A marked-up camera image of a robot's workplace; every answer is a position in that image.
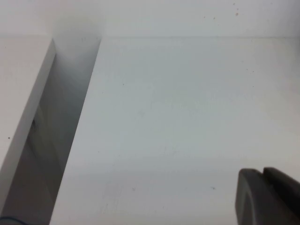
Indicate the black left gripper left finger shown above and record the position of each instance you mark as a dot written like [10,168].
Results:
[253,201]

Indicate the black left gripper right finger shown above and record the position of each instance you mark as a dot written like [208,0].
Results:
[288,194]

